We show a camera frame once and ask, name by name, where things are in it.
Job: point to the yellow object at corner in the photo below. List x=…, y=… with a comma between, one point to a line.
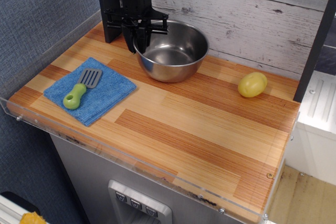
x=32, y=218

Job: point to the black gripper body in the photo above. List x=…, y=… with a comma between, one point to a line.
x=136, y=14

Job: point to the black right post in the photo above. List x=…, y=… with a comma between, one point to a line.
x=316, y=48

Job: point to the stainless steel bowl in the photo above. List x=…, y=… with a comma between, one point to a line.
x=176, y=56

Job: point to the green handled grey spatula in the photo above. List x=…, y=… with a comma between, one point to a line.
x=88, y=79

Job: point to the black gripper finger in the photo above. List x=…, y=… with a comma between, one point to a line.
x=128, y=32
x=143, y=36

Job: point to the yellow plastic potato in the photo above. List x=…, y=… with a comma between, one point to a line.
x=252, y=84

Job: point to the black post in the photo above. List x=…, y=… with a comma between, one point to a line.
x=110, y=33
x=316, y=48

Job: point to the blue folded cloth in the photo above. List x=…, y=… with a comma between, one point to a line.
x=112, y=88

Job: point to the clear acrylic table guard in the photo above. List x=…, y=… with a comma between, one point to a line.
x=225, y=161

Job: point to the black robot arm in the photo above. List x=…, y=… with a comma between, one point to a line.
x=137, y=20

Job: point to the black left post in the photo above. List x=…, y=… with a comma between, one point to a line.
x=110, y=33

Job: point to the white ribbed appliance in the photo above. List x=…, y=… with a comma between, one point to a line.
x=311, y=148

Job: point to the grey cabinet with dispenser panel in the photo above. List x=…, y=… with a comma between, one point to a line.
x=113, y=192

